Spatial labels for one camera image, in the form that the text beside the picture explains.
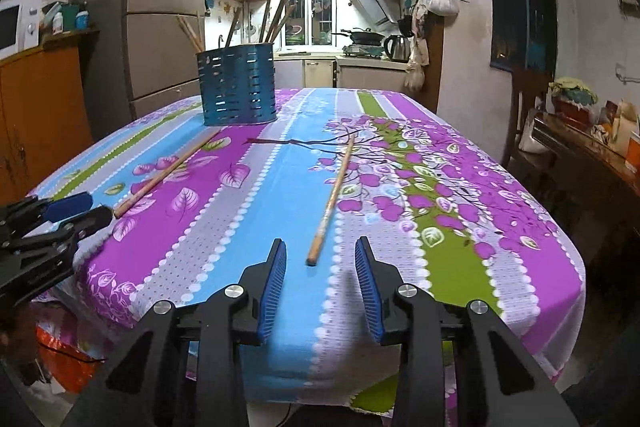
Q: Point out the small white bottle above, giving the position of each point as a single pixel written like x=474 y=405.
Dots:
x=58 y=24

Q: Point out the group of wooden chopsticks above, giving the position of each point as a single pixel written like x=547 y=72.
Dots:
x=277 y=24

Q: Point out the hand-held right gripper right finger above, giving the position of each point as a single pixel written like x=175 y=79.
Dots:
x=367 y=292

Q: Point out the hanging pale bag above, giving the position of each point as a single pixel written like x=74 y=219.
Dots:
x=416 y=67

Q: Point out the green container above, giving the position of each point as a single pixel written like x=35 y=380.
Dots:
x=70 y=14

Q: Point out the black wok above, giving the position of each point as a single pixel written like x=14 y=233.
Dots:
x=365 y=38

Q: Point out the floral striped tablecloth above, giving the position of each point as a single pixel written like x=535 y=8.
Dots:
x=300 y=167

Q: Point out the brown refrigerator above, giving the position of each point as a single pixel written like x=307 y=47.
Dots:
x=160 y=52

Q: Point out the white microwave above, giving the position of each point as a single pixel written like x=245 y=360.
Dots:
x=15 y=27

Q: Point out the wooden chair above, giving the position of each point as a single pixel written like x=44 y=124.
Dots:
x=522 y=107

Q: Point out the green bowl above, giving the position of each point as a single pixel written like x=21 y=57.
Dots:
x=295 y=36

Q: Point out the blue bottle white cap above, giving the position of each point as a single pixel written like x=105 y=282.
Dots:
x=82 y=21

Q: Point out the gas stove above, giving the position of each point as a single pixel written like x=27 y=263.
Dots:
x=365 y=52

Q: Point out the blue metal utensil holder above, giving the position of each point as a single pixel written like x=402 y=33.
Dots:
x=235 y=87

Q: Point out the steel electric kettle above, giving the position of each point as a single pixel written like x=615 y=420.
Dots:
x=399 y=49

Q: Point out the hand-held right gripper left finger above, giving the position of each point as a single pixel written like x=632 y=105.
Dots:
x=272 y=292

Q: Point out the red plastic bag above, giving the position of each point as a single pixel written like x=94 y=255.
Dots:
x=65 y=362

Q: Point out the dark wooden side table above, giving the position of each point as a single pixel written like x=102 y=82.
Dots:
x=585 y=167

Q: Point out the long bamboo chopstick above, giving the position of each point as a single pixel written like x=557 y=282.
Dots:
x=330 y=202
x=165 y=173

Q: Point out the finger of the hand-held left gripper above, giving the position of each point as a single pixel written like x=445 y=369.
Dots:
x=70 y=206
x=90 y=219

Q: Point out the pile of packages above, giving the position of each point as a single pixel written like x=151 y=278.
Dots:
x=620 y=132

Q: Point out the kitchen counter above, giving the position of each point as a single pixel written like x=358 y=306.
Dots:
x=370 y=74

